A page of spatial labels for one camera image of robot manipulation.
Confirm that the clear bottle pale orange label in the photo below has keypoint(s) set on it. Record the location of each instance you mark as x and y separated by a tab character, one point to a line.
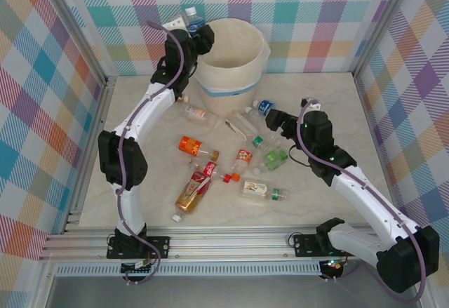
198	113

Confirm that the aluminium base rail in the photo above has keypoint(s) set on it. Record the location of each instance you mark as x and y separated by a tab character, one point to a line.
228	245

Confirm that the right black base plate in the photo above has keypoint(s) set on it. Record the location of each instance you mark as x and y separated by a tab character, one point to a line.
305	245

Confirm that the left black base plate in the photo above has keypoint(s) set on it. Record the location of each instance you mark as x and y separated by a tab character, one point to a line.
161	245

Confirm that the orange label bottle gold cap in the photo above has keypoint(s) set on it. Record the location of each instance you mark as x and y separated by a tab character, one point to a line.
191	145

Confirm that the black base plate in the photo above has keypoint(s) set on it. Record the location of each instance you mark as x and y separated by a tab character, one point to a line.
161	245
305	245

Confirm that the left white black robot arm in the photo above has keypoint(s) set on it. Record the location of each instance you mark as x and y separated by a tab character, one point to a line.
151	111

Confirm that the aluminium frame post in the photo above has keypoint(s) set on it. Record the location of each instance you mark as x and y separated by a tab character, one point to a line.
70	20
384	20

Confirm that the aluminium side rail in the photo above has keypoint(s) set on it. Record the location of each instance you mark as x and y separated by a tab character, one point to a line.
377	146
89	160

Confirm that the green label plastic bottle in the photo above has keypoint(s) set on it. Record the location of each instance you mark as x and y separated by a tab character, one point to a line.
273	159

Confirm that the red label bottle orange cap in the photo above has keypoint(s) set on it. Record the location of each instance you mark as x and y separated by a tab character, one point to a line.
243	157

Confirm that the clear bottle white cap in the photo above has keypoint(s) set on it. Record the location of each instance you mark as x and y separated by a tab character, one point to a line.
249	110

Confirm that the cream waste bucket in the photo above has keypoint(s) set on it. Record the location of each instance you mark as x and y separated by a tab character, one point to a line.
224	92

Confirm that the crushed clear bottle tan label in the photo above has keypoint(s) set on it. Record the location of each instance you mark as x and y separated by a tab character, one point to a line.
235	128

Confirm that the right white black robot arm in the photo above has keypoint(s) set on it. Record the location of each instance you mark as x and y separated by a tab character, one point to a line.
365	202

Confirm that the white label bottle green cap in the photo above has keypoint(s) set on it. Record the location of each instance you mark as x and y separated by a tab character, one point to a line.
256	188

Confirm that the small circuit board with led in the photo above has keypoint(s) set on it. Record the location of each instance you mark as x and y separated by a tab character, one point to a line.
333	264

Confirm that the amber tea bottle white cap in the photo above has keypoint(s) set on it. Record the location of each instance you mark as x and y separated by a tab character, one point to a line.
191	194

